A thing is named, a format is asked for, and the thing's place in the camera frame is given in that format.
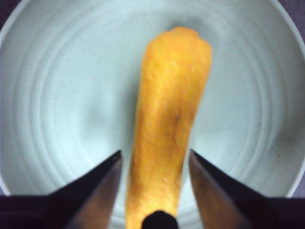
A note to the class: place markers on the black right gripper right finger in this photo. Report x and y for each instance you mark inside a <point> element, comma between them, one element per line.
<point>233,205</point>

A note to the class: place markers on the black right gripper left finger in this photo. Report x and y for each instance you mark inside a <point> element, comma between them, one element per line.
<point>71,205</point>

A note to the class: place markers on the yellow corn cob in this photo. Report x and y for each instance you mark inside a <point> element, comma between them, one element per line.
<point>169,107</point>

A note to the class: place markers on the pale green round plate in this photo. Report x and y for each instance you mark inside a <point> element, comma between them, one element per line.
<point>59,95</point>

